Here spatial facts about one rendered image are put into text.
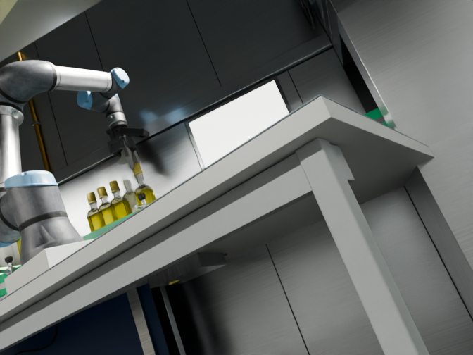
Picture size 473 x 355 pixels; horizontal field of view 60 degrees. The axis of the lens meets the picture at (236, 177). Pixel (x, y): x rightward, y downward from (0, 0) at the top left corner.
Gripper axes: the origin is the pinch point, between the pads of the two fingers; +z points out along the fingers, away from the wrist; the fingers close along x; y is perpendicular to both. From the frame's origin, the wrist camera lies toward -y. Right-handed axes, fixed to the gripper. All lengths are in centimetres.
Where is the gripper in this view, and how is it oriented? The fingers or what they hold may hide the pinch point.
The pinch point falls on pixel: (136, 166)
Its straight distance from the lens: 168.8
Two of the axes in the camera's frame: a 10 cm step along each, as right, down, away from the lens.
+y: -8.8, 4.1, 2.2
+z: 3.5, 9.0, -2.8
